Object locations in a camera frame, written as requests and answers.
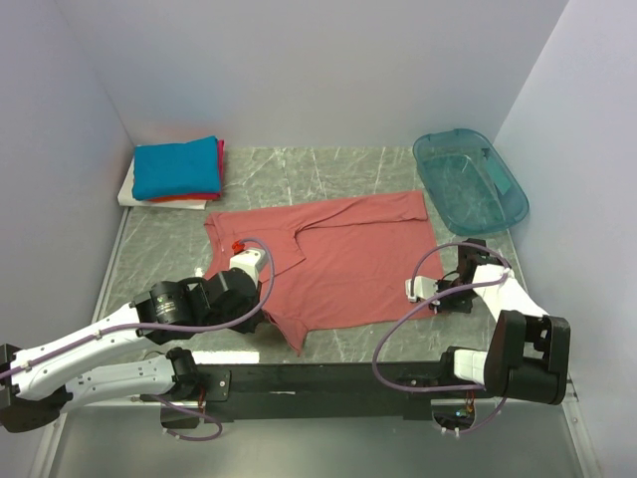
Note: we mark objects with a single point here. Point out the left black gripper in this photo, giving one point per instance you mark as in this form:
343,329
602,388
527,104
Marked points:
250,325

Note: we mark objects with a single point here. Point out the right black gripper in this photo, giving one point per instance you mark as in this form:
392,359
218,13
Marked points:
445,307

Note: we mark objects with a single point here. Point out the salmon pink t shirt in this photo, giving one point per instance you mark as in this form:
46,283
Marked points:
339,264

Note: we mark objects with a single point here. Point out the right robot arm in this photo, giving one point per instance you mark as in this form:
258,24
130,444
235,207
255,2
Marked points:
528,354

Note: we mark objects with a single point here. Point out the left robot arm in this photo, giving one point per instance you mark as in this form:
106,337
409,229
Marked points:
39,384

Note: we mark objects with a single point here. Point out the white board under stack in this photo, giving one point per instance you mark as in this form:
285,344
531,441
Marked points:
126,199

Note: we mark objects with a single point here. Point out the black base beam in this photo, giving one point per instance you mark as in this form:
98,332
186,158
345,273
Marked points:
233,392

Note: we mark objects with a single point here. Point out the teal plastic bin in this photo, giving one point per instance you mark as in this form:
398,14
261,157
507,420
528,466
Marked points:
469,184

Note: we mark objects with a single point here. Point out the folded orange t shirt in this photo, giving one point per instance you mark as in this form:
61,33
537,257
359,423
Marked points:
173,198

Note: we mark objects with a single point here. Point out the folded blue t shirt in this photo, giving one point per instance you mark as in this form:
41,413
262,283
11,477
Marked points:
175,168

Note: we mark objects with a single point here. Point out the folded magenta t shirt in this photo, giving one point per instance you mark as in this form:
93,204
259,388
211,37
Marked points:
220,169

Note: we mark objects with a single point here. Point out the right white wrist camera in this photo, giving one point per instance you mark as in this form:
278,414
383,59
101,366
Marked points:
421,289

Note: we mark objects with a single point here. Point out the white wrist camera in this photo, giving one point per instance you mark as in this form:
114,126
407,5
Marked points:
421,289
251,261

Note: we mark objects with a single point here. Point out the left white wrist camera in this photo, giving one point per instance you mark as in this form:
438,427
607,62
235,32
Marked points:
251,261

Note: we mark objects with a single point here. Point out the aluminium frame rail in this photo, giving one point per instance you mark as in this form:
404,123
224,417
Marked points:
324,340

